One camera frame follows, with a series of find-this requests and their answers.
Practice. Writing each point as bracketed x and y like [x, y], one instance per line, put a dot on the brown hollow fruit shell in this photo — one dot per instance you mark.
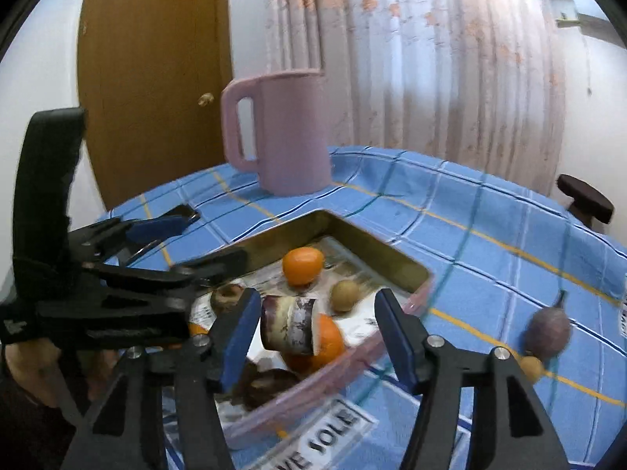
[272, 387]
[228, 296]

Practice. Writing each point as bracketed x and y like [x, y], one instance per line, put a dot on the wooden door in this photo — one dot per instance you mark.
[147, 83]

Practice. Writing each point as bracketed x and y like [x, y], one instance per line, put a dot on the long sugarcane piece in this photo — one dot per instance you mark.
[289, 325]

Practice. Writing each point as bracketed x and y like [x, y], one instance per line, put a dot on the small tan longan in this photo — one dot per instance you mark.
[532, 367]
[345, 296]

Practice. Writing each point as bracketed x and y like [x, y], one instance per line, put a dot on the blue plaid tablecloth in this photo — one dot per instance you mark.
[490, 264]

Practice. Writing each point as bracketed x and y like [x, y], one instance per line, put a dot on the small orange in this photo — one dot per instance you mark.
[197, 329]

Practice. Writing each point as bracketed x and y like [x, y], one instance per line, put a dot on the large orange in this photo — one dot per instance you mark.
[330, 342]

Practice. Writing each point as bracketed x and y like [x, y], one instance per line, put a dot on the pink plastic pitcher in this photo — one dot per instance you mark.
[289, 132]

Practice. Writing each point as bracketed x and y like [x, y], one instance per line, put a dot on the person's left hand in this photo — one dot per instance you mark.
[24, 367]

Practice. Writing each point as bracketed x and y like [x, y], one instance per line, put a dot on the white air conditioner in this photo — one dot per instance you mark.
[592, 10]

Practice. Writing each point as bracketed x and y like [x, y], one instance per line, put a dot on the purple passion fruit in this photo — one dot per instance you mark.
[548, 330]

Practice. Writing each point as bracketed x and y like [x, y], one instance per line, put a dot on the pink metal tin box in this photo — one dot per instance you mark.
[372, 254]

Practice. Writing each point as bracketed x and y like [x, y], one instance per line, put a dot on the white cloth label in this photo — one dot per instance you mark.
[313, 438]

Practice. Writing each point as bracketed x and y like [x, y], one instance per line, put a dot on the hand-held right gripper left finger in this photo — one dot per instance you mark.
[240, 338]

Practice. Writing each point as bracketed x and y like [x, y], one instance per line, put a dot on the oval medium orange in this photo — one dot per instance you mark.
[303, 264]

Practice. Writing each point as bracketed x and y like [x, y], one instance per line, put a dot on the dark wooden stool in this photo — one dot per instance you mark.
[585, 200]

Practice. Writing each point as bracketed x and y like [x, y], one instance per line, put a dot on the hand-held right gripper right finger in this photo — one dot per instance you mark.
[397, 338]

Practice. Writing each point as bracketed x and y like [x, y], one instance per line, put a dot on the brass door knob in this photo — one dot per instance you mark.
[204, 99]

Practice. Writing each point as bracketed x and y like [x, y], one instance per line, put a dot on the floral sheer curtain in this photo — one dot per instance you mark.
[416, 58]

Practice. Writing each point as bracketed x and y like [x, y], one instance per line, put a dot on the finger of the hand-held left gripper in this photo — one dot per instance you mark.
[161, 227]
[205, 267]

